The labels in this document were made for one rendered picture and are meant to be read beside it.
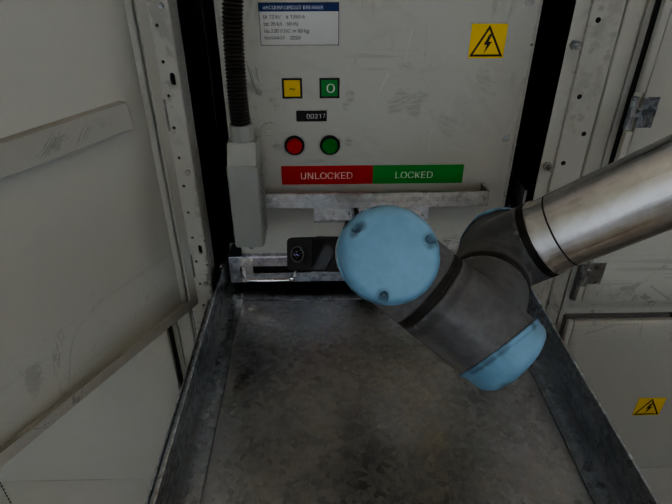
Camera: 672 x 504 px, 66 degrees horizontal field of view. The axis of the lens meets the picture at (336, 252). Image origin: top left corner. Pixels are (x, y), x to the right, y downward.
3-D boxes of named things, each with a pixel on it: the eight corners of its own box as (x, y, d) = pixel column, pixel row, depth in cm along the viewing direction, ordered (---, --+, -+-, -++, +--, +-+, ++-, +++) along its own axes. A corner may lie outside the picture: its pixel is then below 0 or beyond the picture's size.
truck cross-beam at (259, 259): (505, 279, 103) (511, 253, 100) (230, 283, 102) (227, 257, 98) (498, 265, 107) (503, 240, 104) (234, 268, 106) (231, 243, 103)
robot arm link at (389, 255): (403, 332, 46) (316, 262, 46) (386, 314, 59) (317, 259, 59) (469, 250, 46) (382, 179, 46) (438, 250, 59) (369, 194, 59)
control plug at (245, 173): (264, 248, 86) (256, 147, 77) (235, 248, 86) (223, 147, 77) (268, 225, 93) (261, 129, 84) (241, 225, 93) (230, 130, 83)
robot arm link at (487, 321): (558, 300, 55) (467, 225, 54) (551, 375, 46) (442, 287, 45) (496, 343, 61) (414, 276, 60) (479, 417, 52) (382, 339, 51)
